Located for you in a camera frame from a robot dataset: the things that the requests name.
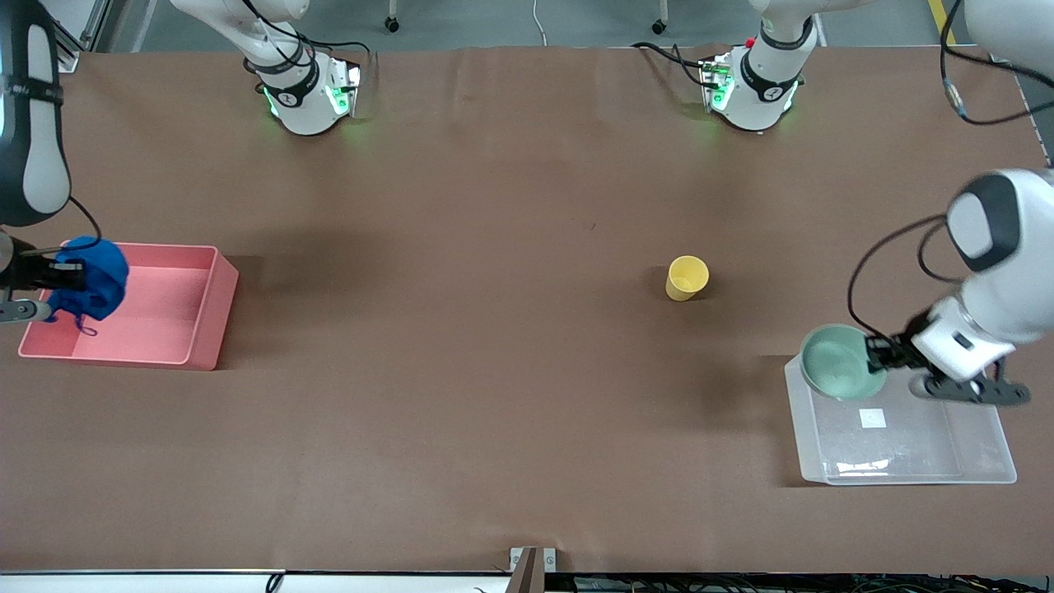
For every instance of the blue cloth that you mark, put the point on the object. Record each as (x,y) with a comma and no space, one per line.
(99,280)

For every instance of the yellow plastic cup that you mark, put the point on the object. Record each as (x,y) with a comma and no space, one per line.
(687,276)

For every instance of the aluminium frame post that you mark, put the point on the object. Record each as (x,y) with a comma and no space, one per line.
(67,59)

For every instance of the metal table edge bracket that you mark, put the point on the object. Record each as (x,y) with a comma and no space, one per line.
(519,560)

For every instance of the white table edge rail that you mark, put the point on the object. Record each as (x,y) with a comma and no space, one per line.
(165,583)

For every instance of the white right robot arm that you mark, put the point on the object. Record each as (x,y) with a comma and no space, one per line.
(300,103)

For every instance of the mint green bowl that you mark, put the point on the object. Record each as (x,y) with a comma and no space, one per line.
(836,362)

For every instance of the pink plastic bin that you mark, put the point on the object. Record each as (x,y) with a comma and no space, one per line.
(165,305)

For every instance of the small white label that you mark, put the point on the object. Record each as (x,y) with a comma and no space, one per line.
(873,418)

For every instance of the clear plastic storage box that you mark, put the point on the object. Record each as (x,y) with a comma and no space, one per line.
(906,453)

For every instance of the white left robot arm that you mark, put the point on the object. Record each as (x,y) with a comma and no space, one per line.
(1013,272)

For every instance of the dashed table edge strip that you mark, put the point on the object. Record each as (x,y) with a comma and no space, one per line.
(1039,132)

